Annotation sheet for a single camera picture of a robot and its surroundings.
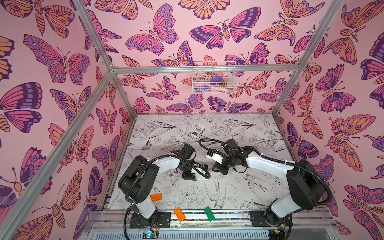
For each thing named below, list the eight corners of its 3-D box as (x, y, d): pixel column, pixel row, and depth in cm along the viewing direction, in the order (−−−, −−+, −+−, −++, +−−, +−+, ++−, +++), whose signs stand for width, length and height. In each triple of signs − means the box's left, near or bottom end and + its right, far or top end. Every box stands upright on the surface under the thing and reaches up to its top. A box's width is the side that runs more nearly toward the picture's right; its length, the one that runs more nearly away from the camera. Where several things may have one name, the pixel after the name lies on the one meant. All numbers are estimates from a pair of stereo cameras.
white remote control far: (191, 135, 110) (191, 133, 109) (198, 124, 116) (198, 123, 115) (197, 137, 109) (197, 135, 107) (204, 127, 115) (204, 125, 113)
